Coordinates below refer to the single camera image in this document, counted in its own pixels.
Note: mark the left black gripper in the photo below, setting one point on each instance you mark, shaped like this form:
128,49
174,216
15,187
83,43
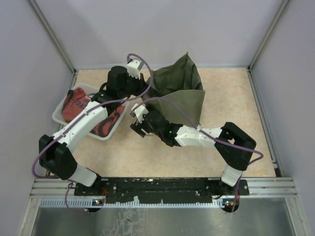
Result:
141,82

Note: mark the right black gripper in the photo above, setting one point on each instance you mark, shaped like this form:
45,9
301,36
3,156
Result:
138,126

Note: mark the green canvas bag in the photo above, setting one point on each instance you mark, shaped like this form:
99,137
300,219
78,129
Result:
181,84

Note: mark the amber liquid clear bottle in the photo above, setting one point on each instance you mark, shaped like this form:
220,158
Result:
153,134

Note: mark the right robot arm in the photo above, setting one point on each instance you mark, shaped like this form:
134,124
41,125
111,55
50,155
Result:
231,142

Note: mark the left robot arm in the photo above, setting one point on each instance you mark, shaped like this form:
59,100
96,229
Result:
56,150

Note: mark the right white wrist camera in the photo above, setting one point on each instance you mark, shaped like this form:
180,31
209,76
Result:
138,111

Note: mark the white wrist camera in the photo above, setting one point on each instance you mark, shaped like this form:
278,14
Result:
138,111
134,67

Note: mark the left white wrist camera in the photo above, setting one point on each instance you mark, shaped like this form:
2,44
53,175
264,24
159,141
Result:
134,67

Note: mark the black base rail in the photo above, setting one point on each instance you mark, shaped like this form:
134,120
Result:
188,190

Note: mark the white toothed cable duct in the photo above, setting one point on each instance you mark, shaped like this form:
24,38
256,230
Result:
75,203

